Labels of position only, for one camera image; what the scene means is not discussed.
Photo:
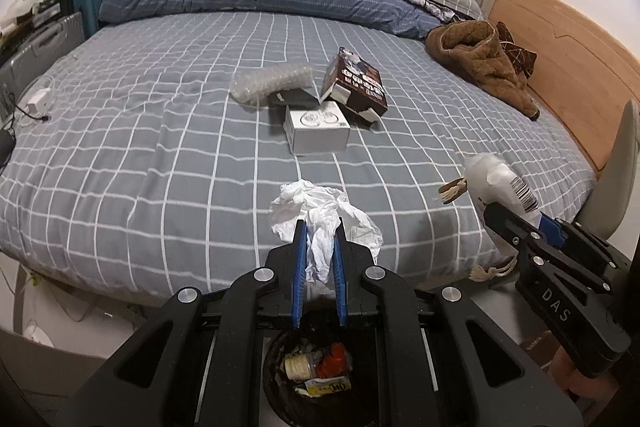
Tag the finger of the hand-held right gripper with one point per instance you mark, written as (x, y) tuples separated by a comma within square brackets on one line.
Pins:
[(552, 232), (510, 227)]

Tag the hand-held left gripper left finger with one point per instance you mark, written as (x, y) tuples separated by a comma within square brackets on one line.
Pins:
[(298, 267)]

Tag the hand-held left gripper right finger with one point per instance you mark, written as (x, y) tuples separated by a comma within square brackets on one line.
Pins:
[(340, 277)]

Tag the white tissue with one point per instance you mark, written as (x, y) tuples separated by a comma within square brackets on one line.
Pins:
[(320, 207)]

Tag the red plastic bag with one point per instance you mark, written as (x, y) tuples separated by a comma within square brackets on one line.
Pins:
[(332, 359)]

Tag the yellow yogurt cup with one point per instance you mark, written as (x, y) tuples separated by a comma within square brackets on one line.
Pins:
[(300, 364)]

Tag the yellow snack packet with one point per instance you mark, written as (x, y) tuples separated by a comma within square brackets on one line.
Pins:
[(325, 388)]

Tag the black trash bin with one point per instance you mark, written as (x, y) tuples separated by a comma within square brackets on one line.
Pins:
[(272, 387)]

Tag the cardboard box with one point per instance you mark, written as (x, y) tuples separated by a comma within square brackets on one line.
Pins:
[(542, 349)]

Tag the beige chair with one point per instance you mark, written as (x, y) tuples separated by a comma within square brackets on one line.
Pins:
[(620, 167)]

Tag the white box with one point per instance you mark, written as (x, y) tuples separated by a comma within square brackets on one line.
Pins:
[(320, 137)]

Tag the bed with grey grid sheet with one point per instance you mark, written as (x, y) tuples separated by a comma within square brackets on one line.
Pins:
[(175, 167)]

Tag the small black box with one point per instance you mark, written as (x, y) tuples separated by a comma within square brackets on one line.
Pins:
[(295, 99)]

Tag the dark brown patterned cushion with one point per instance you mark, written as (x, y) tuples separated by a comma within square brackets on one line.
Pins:
[(522, 57)]

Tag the brown fleece garment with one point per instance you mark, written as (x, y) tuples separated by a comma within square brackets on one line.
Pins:
[(480, 57)]

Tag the wooden headboard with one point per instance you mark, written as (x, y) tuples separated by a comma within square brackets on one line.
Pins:
[(575, 47)]

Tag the clear bubble wrap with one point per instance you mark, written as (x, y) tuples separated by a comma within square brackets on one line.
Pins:
[(270, 82)]

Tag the brown snack box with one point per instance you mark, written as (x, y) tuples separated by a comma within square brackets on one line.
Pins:
[(360, 82)]

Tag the dark blue patterned cloth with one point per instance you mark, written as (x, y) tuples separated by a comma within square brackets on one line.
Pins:
[(430, 4)]

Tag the white charger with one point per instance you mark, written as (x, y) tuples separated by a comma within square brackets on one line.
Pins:
[(39, 101)]

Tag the grey suitcase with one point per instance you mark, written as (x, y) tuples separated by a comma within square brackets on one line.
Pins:
[(45, 47)]

